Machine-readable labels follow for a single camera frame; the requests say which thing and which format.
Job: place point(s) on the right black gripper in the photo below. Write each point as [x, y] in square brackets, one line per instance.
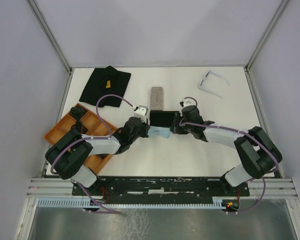
[175, 128]

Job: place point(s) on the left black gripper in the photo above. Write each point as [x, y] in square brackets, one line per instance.
[146, 127]

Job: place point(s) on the black rectangular case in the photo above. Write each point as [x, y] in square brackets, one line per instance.
[163, 119]

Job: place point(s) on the blue cloth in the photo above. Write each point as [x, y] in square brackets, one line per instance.
[163, 132]

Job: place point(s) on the lavender sunglasses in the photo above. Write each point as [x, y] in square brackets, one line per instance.
[211, 82]

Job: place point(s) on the grey glasses case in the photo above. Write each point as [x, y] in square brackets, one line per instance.
[157, 98]

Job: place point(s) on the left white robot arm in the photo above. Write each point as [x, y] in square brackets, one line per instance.
[68, 155]

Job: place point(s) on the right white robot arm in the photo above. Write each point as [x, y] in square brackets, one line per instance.
[257, 153]

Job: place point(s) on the orange divided tray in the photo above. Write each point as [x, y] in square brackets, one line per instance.
[95, 128]

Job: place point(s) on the black folded cloth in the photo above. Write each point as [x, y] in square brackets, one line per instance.
[105, 81]

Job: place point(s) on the black item in tray middle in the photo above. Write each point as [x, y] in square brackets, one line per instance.
[79, 126]

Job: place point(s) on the black item in tray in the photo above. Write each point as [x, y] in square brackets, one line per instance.
[77, 112]
[79, 126]

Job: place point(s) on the black item in tray rear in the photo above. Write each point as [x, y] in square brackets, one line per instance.
[77, 112]

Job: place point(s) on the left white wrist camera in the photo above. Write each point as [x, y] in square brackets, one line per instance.
[141, 112]

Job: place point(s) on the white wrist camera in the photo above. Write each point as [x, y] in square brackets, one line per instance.
[186, 102]
[141, 112]

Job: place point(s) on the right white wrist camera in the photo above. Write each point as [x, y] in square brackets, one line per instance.
[186, 102]

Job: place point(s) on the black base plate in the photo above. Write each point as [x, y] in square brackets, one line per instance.
[119, 186]

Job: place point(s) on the right aluminium frame post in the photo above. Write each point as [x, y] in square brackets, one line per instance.
[267, 33]

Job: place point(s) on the aluminium frame post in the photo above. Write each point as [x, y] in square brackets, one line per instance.
[34, 6]
[267, 33]

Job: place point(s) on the left aluminium frame post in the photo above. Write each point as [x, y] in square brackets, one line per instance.
[34, 6]

